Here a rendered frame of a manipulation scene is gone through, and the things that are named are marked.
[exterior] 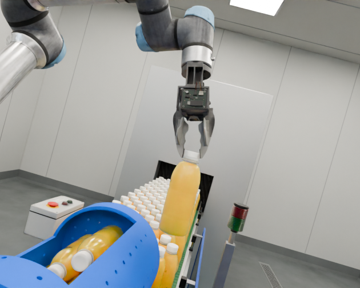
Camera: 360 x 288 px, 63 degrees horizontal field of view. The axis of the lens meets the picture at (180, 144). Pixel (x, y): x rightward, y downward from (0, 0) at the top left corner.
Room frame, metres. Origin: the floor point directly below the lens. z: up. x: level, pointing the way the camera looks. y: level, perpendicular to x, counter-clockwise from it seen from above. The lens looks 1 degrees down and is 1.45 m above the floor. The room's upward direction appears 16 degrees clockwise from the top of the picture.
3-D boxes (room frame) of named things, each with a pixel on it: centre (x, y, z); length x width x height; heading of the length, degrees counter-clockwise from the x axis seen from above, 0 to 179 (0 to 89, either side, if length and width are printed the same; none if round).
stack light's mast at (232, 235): (1.17, -0.30, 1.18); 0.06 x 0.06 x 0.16
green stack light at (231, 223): (1.17, -0.30, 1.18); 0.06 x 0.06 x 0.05
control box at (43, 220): (1.07, 0.36, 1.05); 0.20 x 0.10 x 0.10; 173
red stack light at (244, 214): (1.17, -0.30, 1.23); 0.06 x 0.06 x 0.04
